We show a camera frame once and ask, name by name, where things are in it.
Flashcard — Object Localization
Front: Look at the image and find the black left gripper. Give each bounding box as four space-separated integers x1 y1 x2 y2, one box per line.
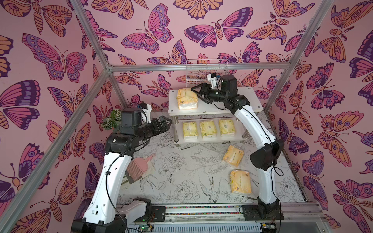
135 116 172 142

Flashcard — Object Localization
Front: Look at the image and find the orange tissue pack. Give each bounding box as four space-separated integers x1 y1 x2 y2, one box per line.
222 145 244 168
230 170 252 195
176 88 198 110

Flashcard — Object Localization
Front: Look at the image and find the yellow floral tissue pack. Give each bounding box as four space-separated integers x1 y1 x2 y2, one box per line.
219 119 236 137
182 121 198 140
200 120 217 139

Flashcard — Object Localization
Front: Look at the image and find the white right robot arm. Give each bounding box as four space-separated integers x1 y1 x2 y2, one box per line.
191 75 284 212

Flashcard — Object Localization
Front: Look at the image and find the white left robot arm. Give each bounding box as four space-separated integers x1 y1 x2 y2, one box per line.
71 106 173 233

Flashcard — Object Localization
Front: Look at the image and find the white two-tier shelf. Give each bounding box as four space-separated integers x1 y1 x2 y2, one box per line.
168 87 263 144

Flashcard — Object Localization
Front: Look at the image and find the green artificial plant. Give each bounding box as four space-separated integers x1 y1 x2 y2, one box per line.
100 109 122 130

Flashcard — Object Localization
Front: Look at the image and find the pink hand brush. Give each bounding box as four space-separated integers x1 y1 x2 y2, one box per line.
125 153 155 184

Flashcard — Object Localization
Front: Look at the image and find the white wire basket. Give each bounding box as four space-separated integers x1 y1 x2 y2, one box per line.
181 56 229 87

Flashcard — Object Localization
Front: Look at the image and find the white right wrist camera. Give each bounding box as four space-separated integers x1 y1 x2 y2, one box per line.
207 73 220 89

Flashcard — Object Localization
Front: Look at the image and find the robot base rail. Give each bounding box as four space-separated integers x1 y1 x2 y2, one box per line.
128 203 332 233

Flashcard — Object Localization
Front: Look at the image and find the aluminium frame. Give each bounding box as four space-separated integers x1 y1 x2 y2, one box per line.
0 0 336 231

